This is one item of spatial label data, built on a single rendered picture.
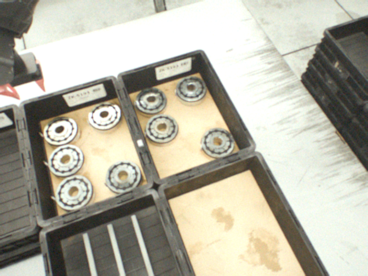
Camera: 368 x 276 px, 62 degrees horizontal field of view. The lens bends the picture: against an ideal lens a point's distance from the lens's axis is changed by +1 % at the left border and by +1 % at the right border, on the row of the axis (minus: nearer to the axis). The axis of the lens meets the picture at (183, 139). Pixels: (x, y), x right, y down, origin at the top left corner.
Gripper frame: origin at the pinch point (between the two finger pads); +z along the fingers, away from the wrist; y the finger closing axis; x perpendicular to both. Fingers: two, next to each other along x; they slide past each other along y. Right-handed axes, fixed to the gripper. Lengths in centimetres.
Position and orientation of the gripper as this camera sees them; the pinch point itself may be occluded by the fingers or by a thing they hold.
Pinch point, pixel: (30, 92)
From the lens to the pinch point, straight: 87.3
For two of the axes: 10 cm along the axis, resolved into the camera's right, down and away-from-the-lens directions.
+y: 9.3, -3.3, 1.6
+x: -3.7, -8.2, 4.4
